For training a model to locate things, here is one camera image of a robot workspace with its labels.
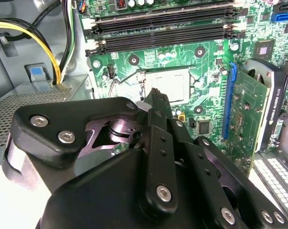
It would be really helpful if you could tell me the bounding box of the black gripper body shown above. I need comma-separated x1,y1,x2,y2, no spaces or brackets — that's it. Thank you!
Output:
39,117,218,229

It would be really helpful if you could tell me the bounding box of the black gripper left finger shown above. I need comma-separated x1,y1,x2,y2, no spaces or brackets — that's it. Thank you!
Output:
2,88,180,216

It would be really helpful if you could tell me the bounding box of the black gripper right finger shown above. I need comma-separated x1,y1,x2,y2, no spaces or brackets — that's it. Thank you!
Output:
159,91,288,229

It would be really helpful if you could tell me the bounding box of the locking lever wire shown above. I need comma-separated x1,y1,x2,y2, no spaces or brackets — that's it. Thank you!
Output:
109,64,197,98

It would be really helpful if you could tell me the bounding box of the metal socket cover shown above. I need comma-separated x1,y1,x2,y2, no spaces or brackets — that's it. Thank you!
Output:
139,66,198,105

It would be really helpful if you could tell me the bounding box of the silver CPU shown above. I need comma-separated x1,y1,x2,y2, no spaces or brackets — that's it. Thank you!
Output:
150,71,191,102

